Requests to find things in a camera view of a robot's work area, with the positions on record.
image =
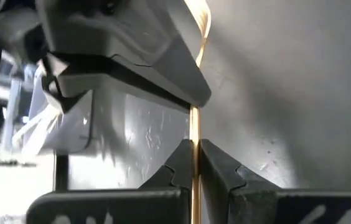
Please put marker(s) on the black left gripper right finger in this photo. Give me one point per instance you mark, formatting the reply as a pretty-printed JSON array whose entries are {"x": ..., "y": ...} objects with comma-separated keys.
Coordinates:
[{"x": 222, "y": 186}]

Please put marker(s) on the gold fork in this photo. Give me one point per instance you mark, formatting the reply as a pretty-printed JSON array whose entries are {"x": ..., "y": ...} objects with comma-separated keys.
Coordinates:
[{"x": 195, "y": 130}]

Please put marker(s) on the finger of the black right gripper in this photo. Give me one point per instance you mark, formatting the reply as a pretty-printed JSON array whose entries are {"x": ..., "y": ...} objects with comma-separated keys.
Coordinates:
[
  {"x": 79, "y": 85},
  {"x": 116, "y": 28}
]

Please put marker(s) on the black table border frame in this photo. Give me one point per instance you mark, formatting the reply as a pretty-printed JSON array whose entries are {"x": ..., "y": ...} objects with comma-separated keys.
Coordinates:
[{"x": 61, "y": 171}]

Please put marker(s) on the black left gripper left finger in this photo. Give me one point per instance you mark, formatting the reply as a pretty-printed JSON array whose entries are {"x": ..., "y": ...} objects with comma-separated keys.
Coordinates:
[{"x": 178, "y": 168}]

